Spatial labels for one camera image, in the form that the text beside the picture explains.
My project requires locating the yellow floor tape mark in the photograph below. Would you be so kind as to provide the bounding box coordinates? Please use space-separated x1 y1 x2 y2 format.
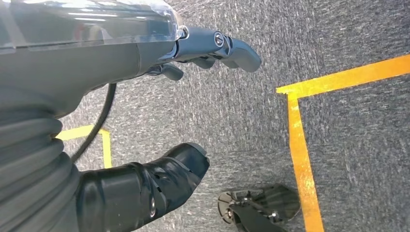
276 54 410 232
56 124 113 169

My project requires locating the black robot foot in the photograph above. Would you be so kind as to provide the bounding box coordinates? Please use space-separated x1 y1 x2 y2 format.
218 184 301 232

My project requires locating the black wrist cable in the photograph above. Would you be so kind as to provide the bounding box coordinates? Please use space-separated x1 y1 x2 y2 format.
70 82 117 164

